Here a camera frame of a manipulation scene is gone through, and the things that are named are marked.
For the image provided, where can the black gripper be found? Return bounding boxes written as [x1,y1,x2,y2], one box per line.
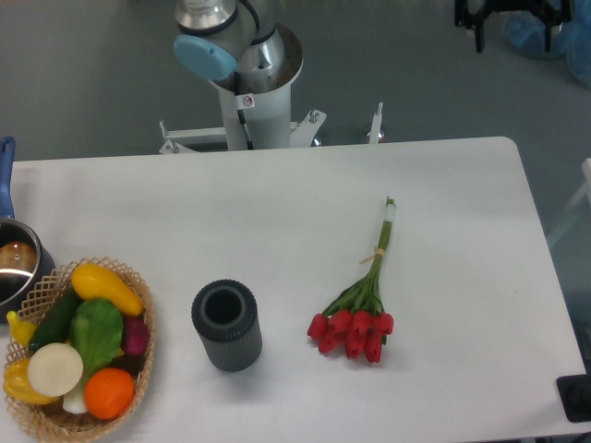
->
[454,0,573,53]

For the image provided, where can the red tulip bouquet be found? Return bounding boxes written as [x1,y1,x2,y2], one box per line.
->
[307,197,396,364]

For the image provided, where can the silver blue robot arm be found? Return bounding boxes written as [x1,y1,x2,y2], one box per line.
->
[174,1,575,95]

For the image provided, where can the blue plastic bag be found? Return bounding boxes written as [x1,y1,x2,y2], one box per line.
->
[501,1,590,89]

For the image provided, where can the black device at table edge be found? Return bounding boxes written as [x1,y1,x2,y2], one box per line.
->
[556,375,590,423]

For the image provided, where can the dark grey ribbed vase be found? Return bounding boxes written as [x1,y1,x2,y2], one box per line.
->
[191,280,263,372]

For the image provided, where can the purple red onion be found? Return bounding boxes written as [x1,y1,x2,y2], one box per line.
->
[121,317,150,355]

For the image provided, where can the yellow squash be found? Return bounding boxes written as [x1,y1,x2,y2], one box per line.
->
[70,263,144,317]

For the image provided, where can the green lettuce leaf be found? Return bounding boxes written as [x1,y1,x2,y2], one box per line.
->
[62,297,125,414]

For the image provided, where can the orange fruit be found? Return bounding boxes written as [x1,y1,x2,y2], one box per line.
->
[84,367,135,420]

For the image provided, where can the green cucumber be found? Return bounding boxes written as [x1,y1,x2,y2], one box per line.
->
[28,287,83,353]

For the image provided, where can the white round onion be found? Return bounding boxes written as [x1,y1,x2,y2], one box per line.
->
[27,342,83,397]

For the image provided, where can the woven wicker basket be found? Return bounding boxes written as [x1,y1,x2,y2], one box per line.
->
[5,257,156,442]

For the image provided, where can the yellow bell pepper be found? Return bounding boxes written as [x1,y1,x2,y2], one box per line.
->
[3,358,59,405]

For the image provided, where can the black cable on pedestal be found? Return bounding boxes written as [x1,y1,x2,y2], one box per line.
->
[232,71,255,150]

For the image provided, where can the blue handled saucepan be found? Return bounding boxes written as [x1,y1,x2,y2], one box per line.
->
[1,136,54,325]

